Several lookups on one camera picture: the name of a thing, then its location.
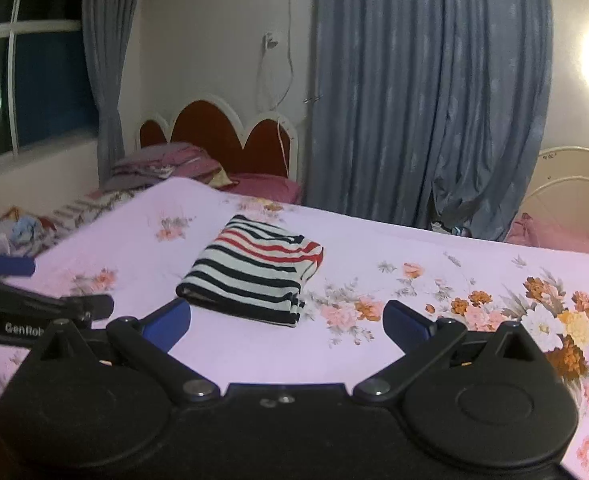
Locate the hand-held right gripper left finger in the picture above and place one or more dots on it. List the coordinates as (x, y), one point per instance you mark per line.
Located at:
(167, 321)

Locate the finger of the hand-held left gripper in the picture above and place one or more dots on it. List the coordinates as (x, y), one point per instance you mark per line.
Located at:
(74, 307)
(9, 266)

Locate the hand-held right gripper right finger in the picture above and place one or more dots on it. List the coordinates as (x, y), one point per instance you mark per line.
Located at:
(405, 322)

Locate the striped knit sweater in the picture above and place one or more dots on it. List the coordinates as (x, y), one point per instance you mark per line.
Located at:
(254, 270)

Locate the pile of colourful clothes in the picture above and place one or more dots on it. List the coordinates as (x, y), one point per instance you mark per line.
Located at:
(19, 230)

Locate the pink floral bed sheet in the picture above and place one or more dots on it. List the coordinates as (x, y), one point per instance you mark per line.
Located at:
(399, 240)

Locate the striped bed cover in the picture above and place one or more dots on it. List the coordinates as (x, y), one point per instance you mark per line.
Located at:
(94, 207)

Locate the magenta pillow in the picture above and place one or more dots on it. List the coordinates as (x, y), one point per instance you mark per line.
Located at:
(269, 189)

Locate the pink pillow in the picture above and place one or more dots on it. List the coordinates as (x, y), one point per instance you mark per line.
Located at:
(554, 237)

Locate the window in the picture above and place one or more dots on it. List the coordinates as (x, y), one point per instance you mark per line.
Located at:
(39, 85)

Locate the red scalloped headboard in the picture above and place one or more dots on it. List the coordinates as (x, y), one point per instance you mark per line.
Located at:
(209, 130)

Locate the cream arched headboard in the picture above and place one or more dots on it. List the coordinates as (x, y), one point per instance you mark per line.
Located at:
(569, 185)

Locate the narrow blue-grey curtain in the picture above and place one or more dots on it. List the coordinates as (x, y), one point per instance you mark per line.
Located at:
(107, 60)

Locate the wide blue-grey curtain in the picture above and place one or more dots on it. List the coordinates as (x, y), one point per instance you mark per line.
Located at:
(424, 85)

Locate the white wall socket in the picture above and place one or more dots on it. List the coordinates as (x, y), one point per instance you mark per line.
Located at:
(272, 41)

